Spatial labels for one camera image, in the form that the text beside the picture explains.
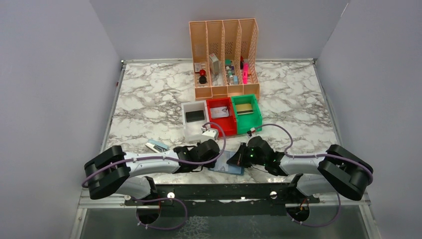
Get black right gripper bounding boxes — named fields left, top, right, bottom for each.
left=227, top=142, right=266, bottom=168

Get blue leather card holder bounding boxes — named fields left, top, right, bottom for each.
left=208, top=151, right=244, bottom=175

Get gold VIP card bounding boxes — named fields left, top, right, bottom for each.
left=235, top=103, right=253, bottom=115

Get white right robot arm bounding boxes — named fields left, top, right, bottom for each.
left=227, top=136, right=374, bottom=203

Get black card in white bin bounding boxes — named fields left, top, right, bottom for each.
left=185, top=110, right=205, bottom=122

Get white card in red bin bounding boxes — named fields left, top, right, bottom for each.
left=210, top=107, right=230, bottom=119

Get translucent white plastic bin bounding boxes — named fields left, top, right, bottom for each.
left=181, top=101, right=209, bottom=142

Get green plastic bin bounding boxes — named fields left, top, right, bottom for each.
left=230, top=94, right=263, bottom=135

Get red plastic bin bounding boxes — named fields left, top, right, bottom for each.
left=206, top=97, right=237, bottom=137

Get light blue stapler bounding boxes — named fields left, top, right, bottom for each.
left=145, top=139, right=169, bottom=153

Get red black stamp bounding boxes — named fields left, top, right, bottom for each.
left=199, top=69, right=207, bottom=84

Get small bottles in organizer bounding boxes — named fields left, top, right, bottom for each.
left=224, top=59, right=239, bottom=85

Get pink highlighter marker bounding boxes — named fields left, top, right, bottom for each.
left=242, top=63, right=249, bottom=85

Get white box in organizer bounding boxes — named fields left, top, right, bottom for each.
left=209, top=53, right=220, bottom=75

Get orange file organizer rack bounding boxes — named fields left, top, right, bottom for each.
left=189, top=18, right=260, bottom=101

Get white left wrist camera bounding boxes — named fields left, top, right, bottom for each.
left=201, top=128, right=219, bottom=142

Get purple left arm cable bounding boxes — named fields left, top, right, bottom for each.
left=81, top=122, right=227, bottom=231

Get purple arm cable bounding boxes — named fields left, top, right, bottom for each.
left=81, top=122, right=227, bottom=231
left=250, top=123, right=375, bottom=228

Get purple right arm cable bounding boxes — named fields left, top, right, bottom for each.
left=250, top=123, right=375, bottom=228

